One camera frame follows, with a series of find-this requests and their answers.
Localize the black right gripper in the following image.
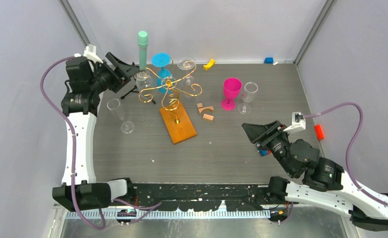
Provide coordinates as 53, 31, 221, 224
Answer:
239, 119, 295, 176

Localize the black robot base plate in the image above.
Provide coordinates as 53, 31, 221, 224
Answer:
118, 183, 286, 212

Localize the aluminium frame rail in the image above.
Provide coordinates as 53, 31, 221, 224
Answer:
58, 0, 105, 60

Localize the clear wine glass front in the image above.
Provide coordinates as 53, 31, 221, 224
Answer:
237, 82, 259, 115

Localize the small blue block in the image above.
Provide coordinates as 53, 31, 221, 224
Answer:
264, 57, 274, 64

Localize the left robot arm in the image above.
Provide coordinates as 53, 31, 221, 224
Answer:
52, 53, 140, 212

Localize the yellow curved block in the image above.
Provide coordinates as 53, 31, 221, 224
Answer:
203, 59, 215, 71

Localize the colourful toy block calculator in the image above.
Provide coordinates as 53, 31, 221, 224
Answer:
258, 150, 270, 157

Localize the green microphone on tripod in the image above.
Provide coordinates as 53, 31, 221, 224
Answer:
120, 31, 149, 101

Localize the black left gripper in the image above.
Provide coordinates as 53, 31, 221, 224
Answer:
89, 53, 139, 94

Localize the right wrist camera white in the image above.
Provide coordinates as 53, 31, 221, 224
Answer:
283, 112, 306, 134

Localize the red block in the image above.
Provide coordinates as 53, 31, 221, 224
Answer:
314, 124, 325, 141

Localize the orange wooden rack base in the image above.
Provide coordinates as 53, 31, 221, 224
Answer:
160, 104, 197, 144

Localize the blue plastic wine glass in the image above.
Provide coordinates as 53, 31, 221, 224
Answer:
152, 53, 171, 94

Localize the wooden arch block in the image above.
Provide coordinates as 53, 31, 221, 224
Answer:
198, 106, 214, 114

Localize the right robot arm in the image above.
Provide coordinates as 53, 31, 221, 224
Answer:
242, 119, 388, 232

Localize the pink plastic wine glass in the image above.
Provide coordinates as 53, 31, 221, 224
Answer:
221, 77, 242, 111

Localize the clear wine glass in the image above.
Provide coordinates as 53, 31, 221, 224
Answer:
237, 82, 259, 115
134, 69, 155, 91
177, 57, 196, 98
107, 98, 134, 134

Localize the wooden rectangular block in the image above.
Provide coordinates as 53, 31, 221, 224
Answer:
203, 114, 214, 121

